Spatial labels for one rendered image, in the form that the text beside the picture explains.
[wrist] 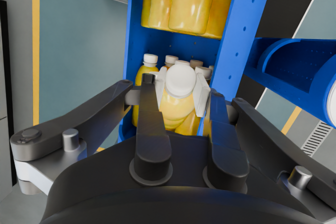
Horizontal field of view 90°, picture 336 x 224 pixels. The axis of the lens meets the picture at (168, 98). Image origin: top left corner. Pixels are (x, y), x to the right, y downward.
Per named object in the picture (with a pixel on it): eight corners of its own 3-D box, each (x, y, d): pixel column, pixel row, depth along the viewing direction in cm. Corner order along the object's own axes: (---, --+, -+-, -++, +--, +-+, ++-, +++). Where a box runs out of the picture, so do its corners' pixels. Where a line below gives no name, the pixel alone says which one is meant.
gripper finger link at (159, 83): (158, 110, 16) (151, 109, 16) (163, 88, 23) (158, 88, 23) (163, 80, 15) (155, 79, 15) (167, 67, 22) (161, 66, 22)
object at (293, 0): (178, 137, 177) (178, 146, 163) (239, -27, 124) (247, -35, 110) (225, 150, 179) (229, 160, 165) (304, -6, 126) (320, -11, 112)
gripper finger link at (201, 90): (203, 87, 15) (211, 88, 15) (196, 72, 22) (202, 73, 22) (196, 116, 16) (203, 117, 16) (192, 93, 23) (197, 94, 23)
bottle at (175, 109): (169, 134, 39) (179, 120, 21) (149, 113, 40) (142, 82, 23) (190, 114, 41) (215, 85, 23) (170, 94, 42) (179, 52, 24)
